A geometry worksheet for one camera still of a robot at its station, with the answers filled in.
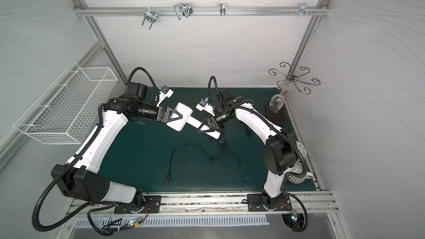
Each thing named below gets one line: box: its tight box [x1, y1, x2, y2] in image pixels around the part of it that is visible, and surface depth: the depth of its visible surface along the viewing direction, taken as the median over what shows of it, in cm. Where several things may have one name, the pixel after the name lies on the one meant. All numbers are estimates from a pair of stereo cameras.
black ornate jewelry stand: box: [265, 61, 321, 127], surface depth 85 cm
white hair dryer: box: [166, 101, 221, 140], surface depth 70 cm
